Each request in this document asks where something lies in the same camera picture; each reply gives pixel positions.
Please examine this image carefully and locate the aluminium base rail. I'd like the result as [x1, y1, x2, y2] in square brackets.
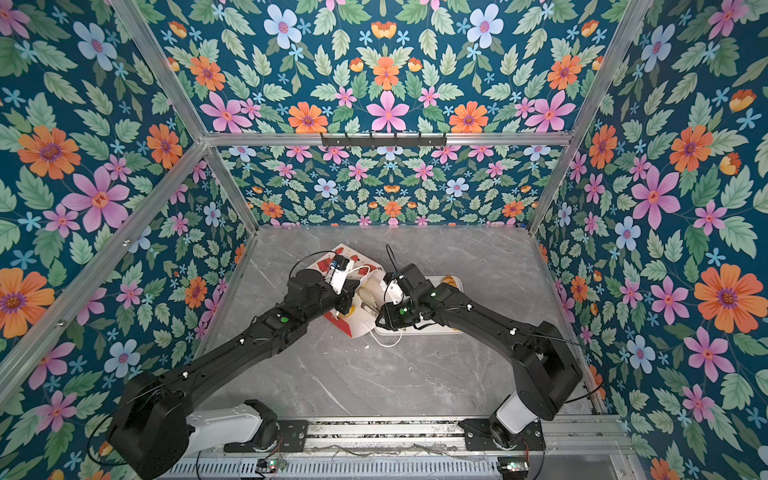
[137, 416, 637, 463]

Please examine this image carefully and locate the aluminium frame corner post left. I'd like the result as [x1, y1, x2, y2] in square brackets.
[112, 1, 258, 235]

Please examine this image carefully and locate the aluminium frame left bar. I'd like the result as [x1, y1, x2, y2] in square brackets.
[1, 141, 207, 409]

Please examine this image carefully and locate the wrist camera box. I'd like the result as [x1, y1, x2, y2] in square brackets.
[329, 254, 354, 294]
[383, 280, 404, 305]

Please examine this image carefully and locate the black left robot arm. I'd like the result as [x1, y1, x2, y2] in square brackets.
[107, 269, 360, 479]

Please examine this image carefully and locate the aluminium frame corner post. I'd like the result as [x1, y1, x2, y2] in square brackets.
[112, 1, 258, 235]
[528, 0, 653, 238]

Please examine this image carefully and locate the black hook rail on wall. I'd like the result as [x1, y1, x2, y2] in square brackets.
[320, 133, 448, 148]

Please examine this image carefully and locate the aluminium frame bar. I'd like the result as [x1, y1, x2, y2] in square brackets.
[204, 132, 573, 148]
[1, 141, 207, 409]

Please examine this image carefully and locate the aluminium frame corner post right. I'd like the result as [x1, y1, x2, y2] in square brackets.
[528, 0, 653, 238]

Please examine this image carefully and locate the white perforated cable duct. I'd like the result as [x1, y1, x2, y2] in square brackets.
[162, 456, 502, 479]

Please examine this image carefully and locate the aluminium frame back bar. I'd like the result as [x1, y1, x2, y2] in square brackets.
[204, 132, 573, 148]

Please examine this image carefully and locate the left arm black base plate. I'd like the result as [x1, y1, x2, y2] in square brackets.
[223, 420, 309, 453]

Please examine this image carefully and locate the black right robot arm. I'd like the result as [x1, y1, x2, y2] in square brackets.
[376, 264, 583, 449]

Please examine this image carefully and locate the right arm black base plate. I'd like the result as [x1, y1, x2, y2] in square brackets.
[458, 418, 546, 451]

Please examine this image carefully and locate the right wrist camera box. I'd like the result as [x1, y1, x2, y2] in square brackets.
[383, 280, 404, 305]

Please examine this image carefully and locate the red white paper bag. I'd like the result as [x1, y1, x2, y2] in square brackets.
[310, 244, 387, 338]

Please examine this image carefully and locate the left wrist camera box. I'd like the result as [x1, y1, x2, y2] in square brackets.
[329, 254, 354, 294]

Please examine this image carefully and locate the fake sliced bread loaf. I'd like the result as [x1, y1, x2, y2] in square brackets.
[441, 276, 460, 288]

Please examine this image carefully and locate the white rectangular tray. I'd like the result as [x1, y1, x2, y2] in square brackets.
[379, 275, 464, 335]

